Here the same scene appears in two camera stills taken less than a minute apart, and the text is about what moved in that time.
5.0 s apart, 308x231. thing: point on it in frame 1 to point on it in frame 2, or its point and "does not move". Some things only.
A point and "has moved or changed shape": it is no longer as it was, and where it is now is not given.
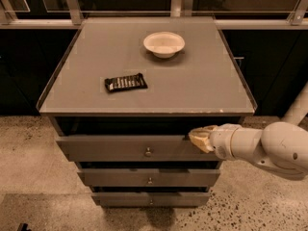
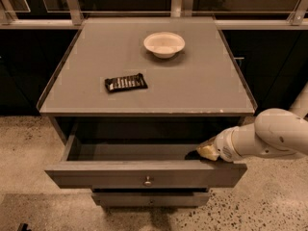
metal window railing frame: (180, 6) does not move
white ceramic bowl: (164, 44) does not move
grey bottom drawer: (150, 199) does not move
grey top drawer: (131, 148) has moved or changed shape
